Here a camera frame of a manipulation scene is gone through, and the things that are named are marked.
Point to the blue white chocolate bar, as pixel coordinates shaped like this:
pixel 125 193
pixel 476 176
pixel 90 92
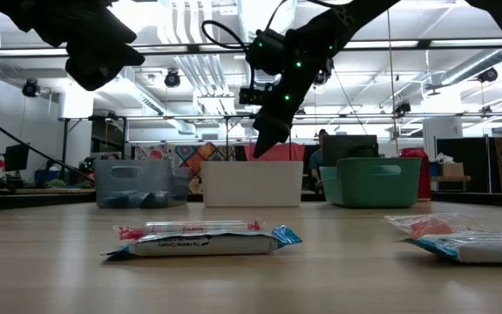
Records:
pixel 486 250
pixel 198 246

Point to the black ceiling spotlight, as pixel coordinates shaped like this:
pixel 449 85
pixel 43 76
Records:
pixel 30 88
pixel 172 79
pixel 488 75
pixel 324 77

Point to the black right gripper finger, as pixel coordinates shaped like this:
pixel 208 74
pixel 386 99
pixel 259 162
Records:
pixel 279 137
pixel 262 139

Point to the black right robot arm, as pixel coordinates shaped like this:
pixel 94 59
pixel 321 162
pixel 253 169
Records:
pixel 320 35

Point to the large black monitor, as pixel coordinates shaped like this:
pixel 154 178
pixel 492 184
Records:
pixel 349 148

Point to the wooden side table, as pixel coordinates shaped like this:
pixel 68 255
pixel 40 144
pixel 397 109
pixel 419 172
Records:
pixel 451 178

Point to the grey translucent plastic bin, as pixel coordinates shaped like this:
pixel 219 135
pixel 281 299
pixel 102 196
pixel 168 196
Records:
pixel 146 179

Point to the teal plastic bin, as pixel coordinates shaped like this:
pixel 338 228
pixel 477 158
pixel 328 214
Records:
pixel 373 187

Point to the white plastic bag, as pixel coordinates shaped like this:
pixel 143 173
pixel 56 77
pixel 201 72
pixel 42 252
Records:
pixel 444 158

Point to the colourful patchwork quilt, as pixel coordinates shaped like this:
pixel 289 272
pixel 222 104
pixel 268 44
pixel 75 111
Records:
pixel 198 154

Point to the small black monitor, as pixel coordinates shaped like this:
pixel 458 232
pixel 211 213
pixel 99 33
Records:
pixel 15 158

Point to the red white candy roll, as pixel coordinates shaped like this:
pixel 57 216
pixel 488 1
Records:
pixel 190 230

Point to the blue storage box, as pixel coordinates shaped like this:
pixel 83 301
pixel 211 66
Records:
pixel 46 176

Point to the black partition panel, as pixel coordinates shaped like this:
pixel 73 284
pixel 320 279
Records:
pixel 473 157

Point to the white plastic bin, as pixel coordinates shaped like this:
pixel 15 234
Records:
pixel 251 183

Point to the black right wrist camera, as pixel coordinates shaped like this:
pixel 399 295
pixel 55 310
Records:
pixel 253 96

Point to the person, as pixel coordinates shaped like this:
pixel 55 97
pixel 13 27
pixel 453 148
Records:
pixel 316 163

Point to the red cloth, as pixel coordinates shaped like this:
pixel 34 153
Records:
pixel 296 152

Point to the cardboard box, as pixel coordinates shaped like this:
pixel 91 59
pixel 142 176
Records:
pixel 451 170

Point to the black overhead light beam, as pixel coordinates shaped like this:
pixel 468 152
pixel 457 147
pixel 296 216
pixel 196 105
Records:
pixel 172 48

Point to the clear bag orange gummies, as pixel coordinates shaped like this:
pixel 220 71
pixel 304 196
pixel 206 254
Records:
pixel 429 227

